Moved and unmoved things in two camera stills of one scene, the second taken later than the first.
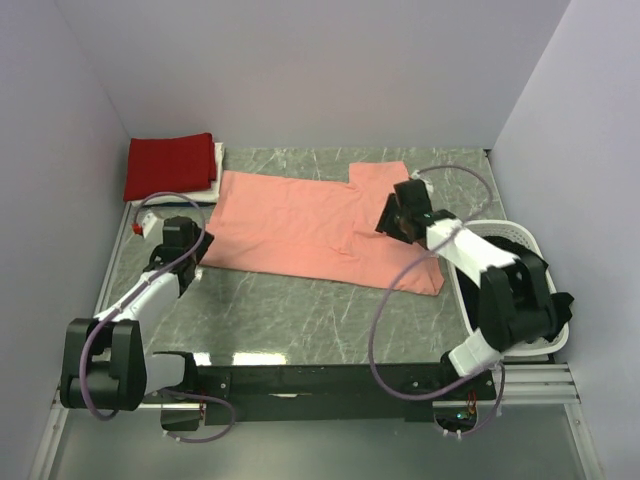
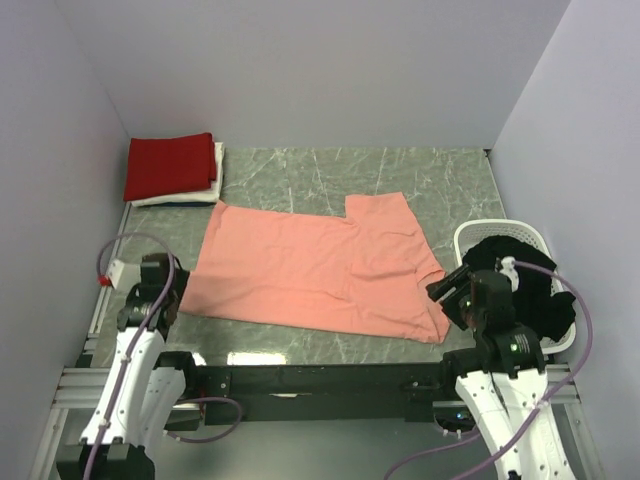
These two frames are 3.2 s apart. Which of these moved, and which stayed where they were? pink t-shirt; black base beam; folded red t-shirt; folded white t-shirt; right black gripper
Moved: right black gripper; pink t-shirt
Stayed: folded red t-shirt; folded white t-shirt; black base beam
